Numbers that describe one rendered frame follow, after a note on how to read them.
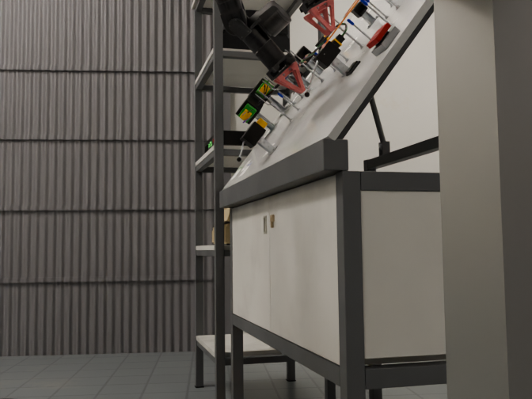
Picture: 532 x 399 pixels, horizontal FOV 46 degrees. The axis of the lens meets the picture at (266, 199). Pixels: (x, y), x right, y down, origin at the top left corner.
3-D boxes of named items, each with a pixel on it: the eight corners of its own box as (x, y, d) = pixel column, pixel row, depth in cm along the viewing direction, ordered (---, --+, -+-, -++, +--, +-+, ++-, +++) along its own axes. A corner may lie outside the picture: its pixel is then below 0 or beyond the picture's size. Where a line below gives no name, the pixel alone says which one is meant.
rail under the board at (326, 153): (323, 169, 126) (323, 138, 126) (219, 208, 240) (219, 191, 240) (349, 170, 127) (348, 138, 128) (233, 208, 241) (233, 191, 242)
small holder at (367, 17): (373, 18, 193) (355, 2, 192) (380, 15, 184) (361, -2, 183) (363, 30, 194) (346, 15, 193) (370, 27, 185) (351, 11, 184)
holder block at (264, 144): (253, 176, 186) (227, 155, 185) (276, 144, 189) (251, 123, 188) (256, 173, 182) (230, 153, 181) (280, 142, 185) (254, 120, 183)
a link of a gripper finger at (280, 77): (309, 85, 166) (285, 58, 165) (315, 81, 159) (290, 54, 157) (290, 102, 165) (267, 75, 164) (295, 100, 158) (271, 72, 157)
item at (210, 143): (217, 146, 252) (217, 129, 252) (203, 157, 286) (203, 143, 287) (294, 148, 260) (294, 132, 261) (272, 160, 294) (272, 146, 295)
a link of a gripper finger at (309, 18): (337, 30, 168) (321, -2, 167) (343, 24, 161) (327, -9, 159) (315, 42, 167) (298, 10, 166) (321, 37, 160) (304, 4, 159)
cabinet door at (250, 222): (269, 332, 181) (267, 196, 184) (232, 313, 234) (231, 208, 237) (276, 331, 181) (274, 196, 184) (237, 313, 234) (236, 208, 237)
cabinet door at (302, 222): (336, 365, 128) (332, 174, 131) (267, 332, 180) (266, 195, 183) (347, 365, 128) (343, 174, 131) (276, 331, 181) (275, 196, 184)
